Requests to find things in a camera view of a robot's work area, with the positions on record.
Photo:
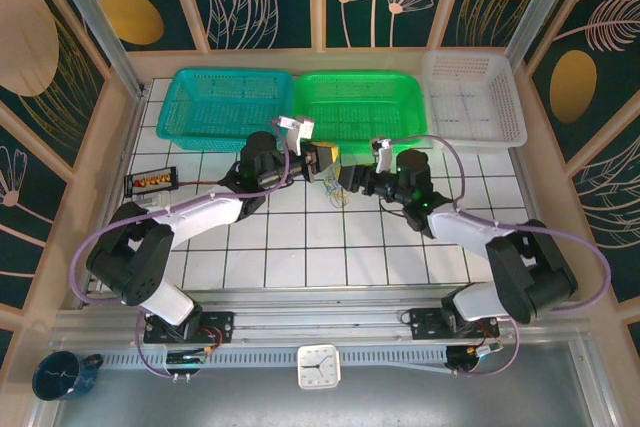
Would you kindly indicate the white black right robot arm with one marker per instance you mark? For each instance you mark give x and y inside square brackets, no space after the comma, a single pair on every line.
[460,229]

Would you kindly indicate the white plastic basket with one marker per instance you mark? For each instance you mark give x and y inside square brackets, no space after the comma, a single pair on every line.
[475,97]

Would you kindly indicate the aluminium mounting rail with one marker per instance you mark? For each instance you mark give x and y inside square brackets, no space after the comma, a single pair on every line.
[325,317]

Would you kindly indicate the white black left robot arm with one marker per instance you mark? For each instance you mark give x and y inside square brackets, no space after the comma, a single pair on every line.
[200,214]

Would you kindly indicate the green plastic basket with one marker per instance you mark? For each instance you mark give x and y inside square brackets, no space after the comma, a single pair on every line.
[360,102]

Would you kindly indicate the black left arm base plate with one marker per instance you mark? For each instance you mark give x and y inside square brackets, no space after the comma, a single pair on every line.
[220,324]

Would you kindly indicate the teal plastic basket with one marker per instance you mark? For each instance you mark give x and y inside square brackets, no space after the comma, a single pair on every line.
[220,102]

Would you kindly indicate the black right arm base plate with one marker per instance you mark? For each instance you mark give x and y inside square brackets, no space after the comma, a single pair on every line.
[425,323]

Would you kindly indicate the black terminal block yellow plugs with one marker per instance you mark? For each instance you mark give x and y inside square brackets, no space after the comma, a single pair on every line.
[150,181]

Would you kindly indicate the white square clock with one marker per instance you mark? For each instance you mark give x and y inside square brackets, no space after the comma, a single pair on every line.
[319,367]

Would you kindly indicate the dark blue mug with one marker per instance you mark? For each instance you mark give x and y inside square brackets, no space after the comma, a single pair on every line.
[57,377]

